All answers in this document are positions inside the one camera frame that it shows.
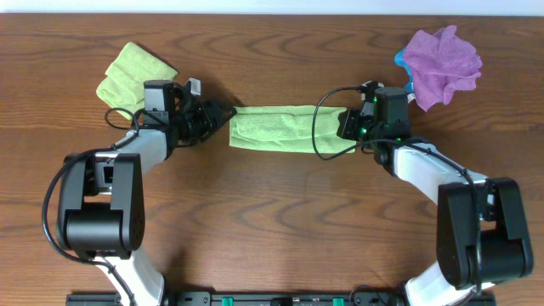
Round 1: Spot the folded green cloth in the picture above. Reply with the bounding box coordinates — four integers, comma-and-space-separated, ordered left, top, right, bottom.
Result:
96, 42, 178, 114

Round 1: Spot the blue cloth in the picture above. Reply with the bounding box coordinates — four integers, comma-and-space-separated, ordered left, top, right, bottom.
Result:
394, 48, 416, 103

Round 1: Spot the green microfiber cloth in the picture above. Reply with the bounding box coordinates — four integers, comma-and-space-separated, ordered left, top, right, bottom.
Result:
229, 105, 355, 154

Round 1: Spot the right black cable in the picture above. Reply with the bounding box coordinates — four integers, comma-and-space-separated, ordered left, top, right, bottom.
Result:
311, 86, 485, 294

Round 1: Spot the purple cloth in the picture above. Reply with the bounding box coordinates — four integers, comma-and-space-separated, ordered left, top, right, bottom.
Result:
397, 25, 483, 111

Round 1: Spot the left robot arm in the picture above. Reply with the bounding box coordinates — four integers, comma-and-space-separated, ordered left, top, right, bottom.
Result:
44, 98, 236, 305

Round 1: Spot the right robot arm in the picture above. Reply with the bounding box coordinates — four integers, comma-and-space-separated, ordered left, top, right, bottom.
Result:
337, 107, 535, 305

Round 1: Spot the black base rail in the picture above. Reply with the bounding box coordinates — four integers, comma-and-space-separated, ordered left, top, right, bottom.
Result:
65, 291, 496, 306

